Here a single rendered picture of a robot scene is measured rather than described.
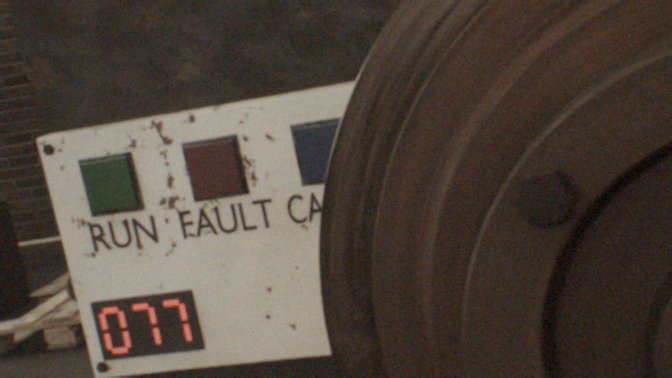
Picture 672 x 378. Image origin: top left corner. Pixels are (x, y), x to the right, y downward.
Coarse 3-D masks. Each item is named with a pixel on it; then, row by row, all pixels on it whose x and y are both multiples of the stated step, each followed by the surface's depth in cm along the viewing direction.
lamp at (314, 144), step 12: (300, 132) 76; (312, 132) 76; (324, 132) 75; (336, 132) 75; (300, 144) 76; (312, 144) 76; (324, 144) 75; (300, 156) 76; (312, 156) 76; (324, 156) 76; (312, 168) 76; (324, 168) 76; (312, 180) 76
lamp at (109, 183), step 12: (84, 168) 81; (96, 168) 81; (108, 168) 81; (120, 168) 80; (84, 180) 81; (96, 180) 81; (108, 180) 81; (120, 180) 81; (132, 180) 80; (96, 192) 81; (108, 192) 81; (120, 192) 81; (132, 192) 80; (96, 204) 82; (108, 204) 81; (120, 204) 81; (132, 204) 81
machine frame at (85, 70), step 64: (64, 0) 81; (128, 0) 80; (192, 0) 79; (256, 0) 77; (320, 0) 76; (384, 0) 75; (64, 64) 83; (128, 64) 81; (192, 64) 80; (256, 64) 78; (320, 64) 77; (64, 128) 84
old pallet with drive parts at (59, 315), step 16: (48, 288) 568; (64, 288) 565; (48, 304) 533; (64, 304) 571; (16, 320) 525; (32, 320) 510; (48, 320) 507; (64, 320) 506; (80, 320) 503; (0, 336) 519; (16, 336) 539; (48, 336) 508; (64, 336) 506; (80, 336) 509; (0, 352) 518
